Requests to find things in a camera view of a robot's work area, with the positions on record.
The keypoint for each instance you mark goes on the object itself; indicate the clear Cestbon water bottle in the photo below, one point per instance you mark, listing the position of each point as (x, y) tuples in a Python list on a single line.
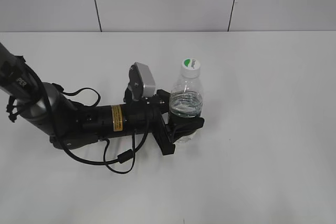
[(186, 99)]

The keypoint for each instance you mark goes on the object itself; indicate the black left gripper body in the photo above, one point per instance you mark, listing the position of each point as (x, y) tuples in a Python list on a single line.
[(141, 117)]

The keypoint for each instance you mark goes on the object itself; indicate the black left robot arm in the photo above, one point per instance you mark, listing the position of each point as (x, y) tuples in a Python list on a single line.
[(72, 125)]

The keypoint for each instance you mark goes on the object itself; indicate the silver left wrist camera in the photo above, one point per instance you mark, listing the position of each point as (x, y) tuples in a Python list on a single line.
[(141, 83)]

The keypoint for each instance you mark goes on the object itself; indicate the white green bottle cap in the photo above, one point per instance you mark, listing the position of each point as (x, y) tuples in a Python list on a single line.
[(190, 68)]

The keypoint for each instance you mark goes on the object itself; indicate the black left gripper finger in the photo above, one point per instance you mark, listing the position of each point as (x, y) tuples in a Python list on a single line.
[(164, 100), (183, 130)]

